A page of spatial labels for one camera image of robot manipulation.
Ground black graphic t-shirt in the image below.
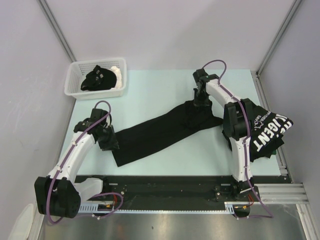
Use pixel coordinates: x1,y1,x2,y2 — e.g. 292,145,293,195
112,100,223,167

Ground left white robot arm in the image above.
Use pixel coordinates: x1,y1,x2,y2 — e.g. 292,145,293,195
34,120,119,219

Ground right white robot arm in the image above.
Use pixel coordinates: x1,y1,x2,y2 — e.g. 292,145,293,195
192,69,254,201

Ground folded black printed t-shirt stack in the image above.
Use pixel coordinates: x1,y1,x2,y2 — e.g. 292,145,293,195
222,101,294,165

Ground black garment in basket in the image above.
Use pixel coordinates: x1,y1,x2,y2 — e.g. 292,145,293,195
80,65,117,91

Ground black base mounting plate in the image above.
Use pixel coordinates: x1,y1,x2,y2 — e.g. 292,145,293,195
74,174,292,217

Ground white cloth in basket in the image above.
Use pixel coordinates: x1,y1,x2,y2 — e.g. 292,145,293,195
109,66,123,89

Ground white perforated plastic basket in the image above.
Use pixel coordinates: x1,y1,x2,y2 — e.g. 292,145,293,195
64,57,127,100

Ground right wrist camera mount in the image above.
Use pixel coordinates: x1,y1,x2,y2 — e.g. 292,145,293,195
192,68,208,83

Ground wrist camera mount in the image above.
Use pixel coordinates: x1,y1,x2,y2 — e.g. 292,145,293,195
192,68,208,83
90,108,109,122

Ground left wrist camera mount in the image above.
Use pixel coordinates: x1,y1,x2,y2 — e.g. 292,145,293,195
90,108,109,122

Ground white slotted cable duct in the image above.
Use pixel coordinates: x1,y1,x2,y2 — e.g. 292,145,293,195
78,203,99,214

